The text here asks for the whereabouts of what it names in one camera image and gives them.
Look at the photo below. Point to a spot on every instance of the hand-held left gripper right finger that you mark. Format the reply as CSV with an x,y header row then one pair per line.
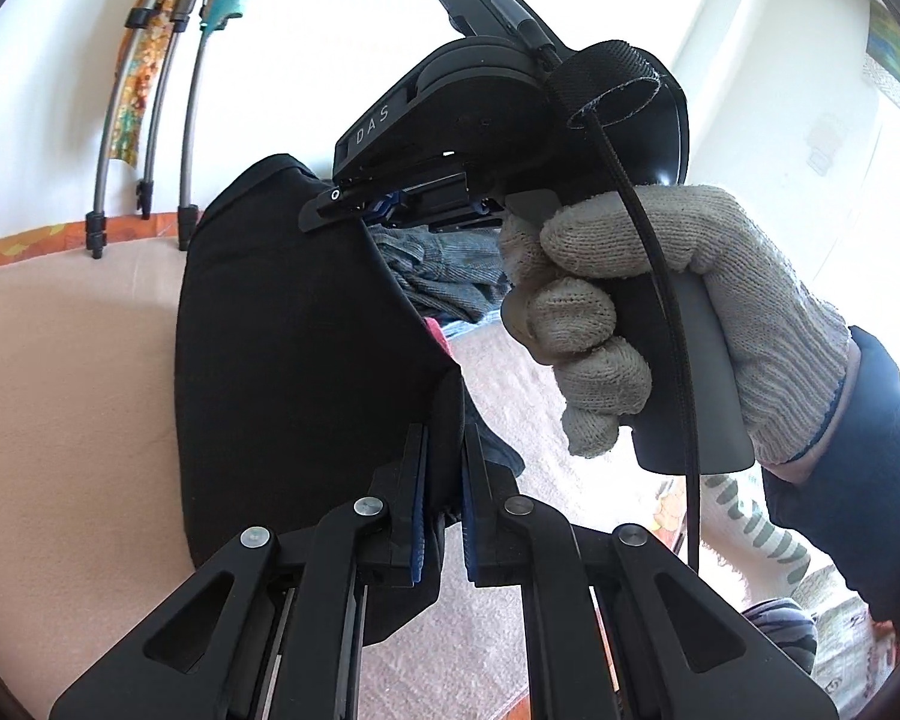
x,y
471,525

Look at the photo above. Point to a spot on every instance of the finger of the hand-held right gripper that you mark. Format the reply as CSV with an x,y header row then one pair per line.
x,y
335,202

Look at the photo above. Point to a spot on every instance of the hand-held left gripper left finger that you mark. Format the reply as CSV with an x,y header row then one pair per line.
x,y
418,510

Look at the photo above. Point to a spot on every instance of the black pants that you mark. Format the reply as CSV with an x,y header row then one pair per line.
x,y
285,352

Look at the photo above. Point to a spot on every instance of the person's right forearm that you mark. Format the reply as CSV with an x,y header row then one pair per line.
x,y
870,480

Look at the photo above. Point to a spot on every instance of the grey folded pants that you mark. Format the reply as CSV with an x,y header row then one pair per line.
x,y
450,270

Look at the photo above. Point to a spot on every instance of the person's right hand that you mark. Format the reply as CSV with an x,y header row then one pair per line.
x,y
750,292

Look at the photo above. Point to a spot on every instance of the colourful floral scarf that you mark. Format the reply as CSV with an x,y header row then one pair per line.
x,y
131,105

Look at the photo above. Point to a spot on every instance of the green striped white pillow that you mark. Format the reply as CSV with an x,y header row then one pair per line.
x,y
757,532

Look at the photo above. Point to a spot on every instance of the peach blanket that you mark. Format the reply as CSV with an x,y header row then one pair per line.
x,y
67,390

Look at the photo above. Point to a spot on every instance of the grey striped cloth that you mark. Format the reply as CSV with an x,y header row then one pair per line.
x,y
784,637

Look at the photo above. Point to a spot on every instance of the patterned rug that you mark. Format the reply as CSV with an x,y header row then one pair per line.
x,y
855,645

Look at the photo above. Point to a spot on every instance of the white wall socket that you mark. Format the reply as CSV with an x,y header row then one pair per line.
x,y
825,146

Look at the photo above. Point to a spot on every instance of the colourful wall picture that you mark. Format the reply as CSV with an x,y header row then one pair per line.
x,y
896,60

